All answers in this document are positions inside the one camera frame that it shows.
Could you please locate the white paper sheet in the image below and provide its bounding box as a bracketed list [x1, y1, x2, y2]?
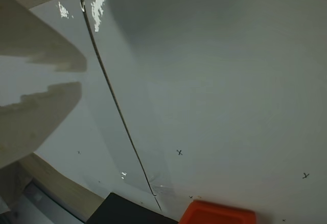
[0, 0, 162, 213]
[81, 0, 327, 224]

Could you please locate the orange square block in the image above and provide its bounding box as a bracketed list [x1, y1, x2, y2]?
[178, 199, 257, 224]

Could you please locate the dark box white inside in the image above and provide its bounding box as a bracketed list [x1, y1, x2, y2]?
[86, 192, 179, 224]

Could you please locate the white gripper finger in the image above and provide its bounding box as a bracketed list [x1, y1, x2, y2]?
[0, 81, 83, 170]
[0, 0, 88, 73]

